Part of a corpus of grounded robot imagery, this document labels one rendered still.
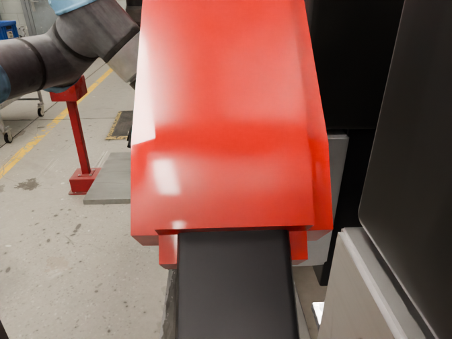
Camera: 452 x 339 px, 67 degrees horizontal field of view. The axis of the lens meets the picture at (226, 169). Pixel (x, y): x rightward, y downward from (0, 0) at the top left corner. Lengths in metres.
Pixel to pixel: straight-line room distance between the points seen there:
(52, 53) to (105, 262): 1.55
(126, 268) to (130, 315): 0.30
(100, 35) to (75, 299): 1.49
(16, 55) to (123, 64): 0.13
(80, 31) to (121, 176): 0.25
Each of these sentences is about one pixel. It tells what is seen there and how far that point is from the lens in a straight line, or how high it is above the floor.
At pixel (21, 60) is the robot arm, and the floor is 1.21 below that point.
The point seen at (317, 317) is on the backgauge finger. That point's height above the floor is 1.00.
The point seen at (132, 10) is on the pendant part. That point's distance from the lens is 1.99.
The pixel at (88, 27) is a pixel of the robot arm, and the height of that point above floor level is 1.25.
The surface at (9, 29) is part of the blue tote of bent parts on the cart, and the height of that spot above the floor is 0.94.
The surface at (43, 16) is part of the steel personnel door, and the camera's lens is 8.31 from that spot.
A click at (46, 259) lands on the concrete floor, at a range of 2.15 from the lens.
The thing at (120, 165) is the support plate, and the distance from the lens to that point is 0.68.
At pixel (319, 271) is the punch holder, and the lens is 0.17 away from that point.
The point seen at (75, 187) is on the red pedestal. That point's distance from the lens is 2.65.
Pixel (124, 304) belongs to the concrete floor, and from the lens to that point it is 1.77.
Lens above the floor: 1.30
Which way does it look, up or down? 28 degrees down
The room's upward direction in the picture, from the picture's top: straight up
